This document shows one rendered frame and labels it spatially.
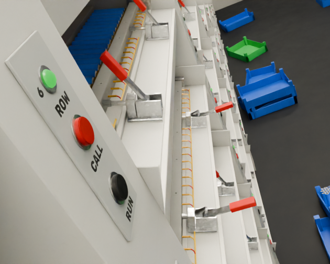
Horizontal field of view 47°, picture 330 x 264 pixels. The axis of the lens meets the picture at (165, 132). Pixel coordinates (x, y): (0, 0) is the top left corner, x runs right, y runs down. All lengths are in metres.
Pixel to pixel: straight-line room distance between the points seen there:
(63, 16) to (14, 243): 0.16
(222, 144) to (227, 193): 0.19
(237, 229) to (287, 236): 0.90
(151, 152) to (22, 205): 0.21
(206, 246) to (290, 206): 1.28
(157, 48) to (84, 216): 0.47
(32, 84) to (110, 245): 0.09
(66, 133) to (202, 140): 0.53
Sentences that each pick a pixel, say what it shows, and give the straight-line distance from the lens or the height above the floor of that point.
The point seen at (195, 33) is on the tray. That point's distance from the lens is 1.26.
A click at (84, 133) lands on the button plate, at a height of 1.21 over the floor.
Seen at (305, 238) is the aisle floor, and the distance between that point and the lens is 1.66.
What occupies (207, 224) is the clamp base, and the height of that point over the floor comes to 0.92.
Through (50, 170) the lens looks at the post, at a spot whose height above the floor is 1.22.
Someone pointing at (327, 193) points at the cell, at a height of 0.11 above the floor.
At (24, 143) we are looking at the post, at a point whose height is 1.24.
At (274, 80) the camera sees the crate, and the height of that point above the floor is 0.10.
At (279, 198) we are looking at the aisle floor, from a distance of 1.83.
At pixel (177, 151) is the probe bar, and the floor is 0.94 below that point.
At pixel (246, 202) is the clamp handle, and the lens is 0.52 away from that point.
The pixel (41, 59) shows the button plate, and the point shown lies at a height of 1.26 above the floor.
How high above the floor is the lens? 1.30
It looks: 30 degrees down
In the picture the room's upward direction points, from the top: 26 degrees counter-clockwise
